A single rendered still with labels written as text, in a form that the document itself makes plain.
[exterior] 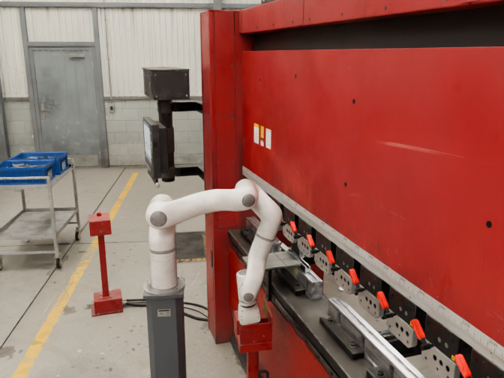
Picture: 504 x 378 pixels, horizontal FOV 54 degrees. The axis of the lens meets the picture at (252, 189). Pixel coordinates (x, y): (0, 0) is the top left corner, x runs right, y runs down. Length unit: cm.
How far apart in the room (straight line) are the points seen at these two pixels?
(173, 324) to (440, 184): 138
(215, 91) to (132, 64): 622
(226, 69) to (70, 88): 655
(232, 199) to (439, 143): 95
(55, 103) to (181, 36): 255
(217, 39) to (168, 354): 186
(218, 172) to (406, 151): 184
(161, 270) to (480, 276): 136
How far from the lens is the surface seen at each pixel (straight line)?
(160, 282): 231
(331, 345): 218
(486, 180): 141
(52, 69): 962
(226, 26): 323
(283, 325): 260
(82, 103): 954
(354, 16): 193
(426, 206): 160
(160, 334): 241
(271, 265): 257
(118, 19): 941
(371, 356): 209
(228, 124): 326
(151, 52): 933
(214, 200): 217
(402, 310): 180
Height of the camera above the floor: 204
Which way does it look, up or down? 15 degrees down
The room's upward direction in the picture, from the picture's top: straight up
